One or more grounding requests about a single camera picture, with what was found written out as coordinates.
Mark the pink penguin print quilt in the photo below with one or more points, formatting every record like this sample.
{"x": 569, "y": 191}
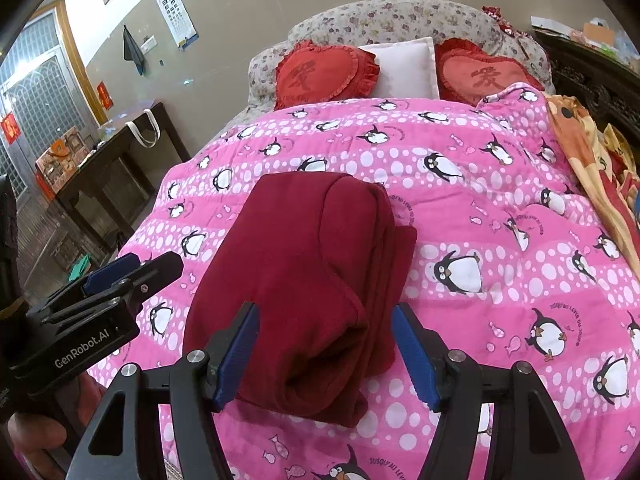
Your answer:
{"x": 511, "y": 263}

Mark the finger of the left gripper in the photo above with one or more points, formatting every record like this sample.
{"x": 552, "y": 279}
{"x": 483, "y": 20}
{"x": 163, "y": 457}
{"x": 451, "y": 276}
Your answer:
{"x": 93, "y": 283}
{"x": 138, "y": 286}

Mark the red door decoration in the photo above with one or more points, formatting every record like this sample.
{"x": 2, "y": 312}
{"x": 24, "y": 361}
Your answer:
{"x": 104, "y": 96}

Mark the orange cartoon blanket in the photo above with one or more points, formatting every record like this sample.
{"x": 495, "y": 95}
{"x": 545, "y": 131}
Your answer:
{"x": 605, "y": 167}

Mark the dark wooden side table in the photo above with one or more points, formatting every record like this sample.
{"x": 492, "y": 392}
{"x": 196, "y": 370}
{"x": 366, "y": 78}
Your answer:
{"x": 92, "y": 178}

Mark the floral padded headboard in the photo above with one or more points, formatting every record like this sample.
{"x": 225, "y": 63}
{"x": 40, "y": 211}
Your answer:
{"x": 386, "y": 22}

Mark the dark cloth hanging on wall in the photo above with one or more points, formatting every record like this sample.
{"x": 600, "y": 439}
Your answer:
{"x": 131, "y": 52}

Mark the person's left hand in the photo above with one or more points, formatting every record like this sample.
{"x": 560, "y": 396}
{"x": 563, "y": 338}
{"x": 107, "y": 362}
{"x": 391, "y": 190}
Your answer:
{"x": 33, "y": 435}

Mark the colourful gift box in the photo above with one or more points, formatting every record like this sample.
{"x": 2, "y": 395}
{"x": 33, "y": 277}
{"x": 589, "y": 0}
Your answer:
{"x": 61, "y": 160}

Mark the dark red fleece garment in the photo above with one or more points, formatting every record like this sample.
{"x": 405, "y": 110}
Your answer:
{"x": 324, "y": 260}

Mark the wall eye chart poster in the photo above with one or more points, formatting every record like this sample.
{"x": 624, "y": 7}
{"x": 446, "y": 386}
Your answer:
{"x": 178, "y": 22}

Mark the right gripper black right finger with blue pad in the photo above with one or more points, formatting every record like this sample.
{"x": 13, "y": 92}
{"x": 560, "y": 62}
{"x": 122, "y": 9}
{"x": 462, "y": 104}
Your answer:
{"x": 528, "y": 437}

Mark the white square pillow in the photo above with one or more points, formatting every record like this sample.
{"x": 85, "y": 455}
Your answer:
{"x": 407, "y": 69}

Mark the right red heart pillow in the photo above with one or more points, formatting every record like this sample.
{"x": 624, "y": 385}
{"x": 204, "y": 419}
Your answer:
{"x": 467, "y": 74}

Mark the dark carved wooden cabinet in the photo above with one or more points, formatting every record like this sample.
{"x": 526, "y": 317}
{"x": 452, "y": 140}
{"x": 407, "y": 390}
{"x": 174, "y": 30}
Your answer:
{"x": 607, "y": 89}

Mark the left red heart pillow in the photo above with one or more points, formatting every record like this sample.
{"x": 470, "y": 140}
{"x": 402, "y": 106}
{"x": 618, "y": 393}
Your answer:
{"x": 314, "y": 74}

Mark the green item under table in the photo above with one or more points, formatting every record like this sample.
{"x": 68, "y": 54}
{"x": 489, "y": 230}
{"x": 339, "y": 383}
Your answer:
{"x": 80, "y": 267}

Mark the red heart pillow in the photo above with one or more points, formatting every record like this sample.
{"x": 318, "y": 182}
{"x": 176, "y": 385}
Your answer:
{"x": 314, "y": 74}
{"x": 467, "y": 74}

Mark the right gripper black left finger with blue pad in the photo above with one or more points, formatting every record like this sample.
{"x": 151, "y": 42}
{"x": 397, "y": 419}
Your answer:
{"x": 123, "y": 439}

